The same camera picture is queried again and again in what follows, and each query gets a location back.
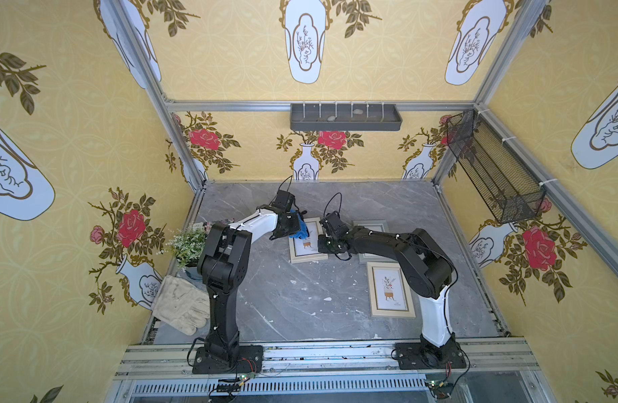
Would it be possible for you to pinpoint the blue microfiber cloth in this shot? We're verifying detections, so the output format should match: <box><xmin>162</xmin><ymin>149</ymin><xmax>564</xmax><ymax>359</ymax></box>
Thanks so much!
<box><xmin>292</xmin><ymin>212</ymin><xmax>310</xmax><ymax>239</ymax></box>

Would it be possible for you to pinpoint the beige picture frame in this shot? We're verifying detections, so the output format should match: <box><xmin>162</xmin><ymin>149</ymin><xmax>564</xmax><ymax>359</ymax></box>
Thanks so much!
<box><xmin>367</xmin><ymin>262</ymin><xmax>416</xmax><ymax>318</ymax></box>
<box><xmin>288</xmin><ymin>218</ymin><xmax>328</xmax><ymax>264</ymax></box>

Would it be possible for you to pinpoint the grey-green picture frame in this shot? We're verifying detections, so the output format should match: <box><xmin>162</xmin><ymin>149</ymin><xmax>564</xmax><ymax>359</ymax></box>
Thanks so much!
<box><xmin>353</xmin><ymin>220</ymin><xmax>391</xmax><ymax>264</ymax></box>

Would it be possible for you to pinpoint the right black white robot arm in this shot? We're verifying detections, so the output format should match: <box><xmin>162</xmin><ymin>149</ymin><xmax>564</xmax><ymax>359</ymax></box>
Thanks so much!
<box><xmin>318</xmin><ymin>219</ymin><xmax>463</xmax><ymax>369</ymax></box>

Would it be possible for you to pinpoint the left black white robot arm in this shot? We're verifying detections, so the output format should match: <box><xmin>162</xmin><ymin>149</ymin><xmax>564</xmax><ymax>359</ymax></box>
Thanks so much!
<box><xmin>197</xmin><ymin>206</ymin><xmax>305</xmax><ymax>368</ymax></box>

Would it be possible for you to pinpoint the floral patterned box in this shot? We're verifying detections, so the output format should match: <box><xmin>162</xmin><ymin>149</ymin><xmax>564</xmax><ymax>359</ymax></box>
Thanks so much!
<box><xmin>192</xmin><ymin>222</ymin><xmax>213</xmax><ymax>233</ymax></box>

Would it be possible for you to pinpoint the potted green plant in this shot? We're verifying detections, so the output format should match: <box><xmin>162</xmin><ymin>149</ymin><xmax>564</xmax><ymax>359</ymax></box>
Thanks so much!
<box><xmin>164</xmin><ymin>224</ymin><xmax>207</xmax><ymax>281</ymax></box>

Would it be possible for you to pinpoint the beige work glove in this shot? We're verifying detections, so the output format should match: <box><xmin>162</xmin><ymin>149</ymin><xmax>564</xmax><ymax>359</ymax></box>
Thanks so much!
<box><xmin>153</xmin><ymin>275</ymin><xmax>211</xmax><ymax>336</ymax></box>

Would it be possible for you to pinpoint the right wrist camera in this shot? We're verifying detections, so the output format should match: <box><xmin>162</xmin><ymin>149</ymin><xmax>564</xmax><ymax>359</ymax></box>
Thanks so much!
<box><xmin>320</xmin><ymin>211</ymin><xmax>349</xmax><ymax>238</ymax></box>

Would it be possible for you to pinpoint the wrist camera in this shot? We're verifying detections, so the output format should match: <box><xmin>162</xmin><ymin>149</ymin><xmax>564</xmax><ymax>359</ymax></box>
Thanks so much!
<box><xmin>271</xmin><ymin>190</ymin><xmax>295</xmax><ymax>212</ymax></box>
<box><xmin>320</xmin><ymin>211</ymin><xmax>349</xmax><ymax>238</ymax></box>

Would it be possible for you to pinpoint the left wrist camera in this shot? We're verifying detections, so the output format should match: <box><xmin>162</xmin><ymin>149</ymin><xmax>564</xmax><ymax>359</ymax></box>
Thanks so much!
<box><xmin>271</xmin><ymin>190</ymin><xmax>295</xmax><ymax>212</ymax></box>

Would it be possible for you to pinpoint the grey wall shelf tray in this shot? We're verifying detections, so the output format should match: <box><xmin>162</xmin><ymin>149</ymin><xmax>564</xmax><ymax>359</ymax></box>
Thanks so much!
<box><xmin>290</xmin><ymin>102</ymin><xmax>403</xmax><ymax>132</ymax></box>

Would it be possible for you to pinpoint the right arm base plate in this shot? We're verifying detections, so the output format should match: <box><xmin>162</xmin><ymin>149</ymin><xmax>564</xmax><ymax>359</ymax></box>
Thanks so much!
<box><xmin>390</xmin><ymin>339</ymin><xmax>468</xmax><ymax>370</ymax></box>

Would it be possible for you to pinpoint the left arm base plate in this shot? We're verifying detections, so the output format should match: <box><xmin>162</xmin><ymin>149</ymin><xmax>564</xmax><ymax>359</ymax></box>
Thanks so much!
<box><xmin>192</xmin><ymin>345</ymin><xmax>264</xmax><ymax>374</ymax></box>

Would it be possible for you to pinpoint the black wire mesh basket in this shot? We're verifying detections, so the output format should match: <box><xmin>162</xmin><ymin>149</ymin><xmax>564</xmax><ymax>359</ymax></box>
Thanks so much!
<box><xmin>443</xmin><ymin>110</ymin><xmax>546</xmax><ymax>223</ymax></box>

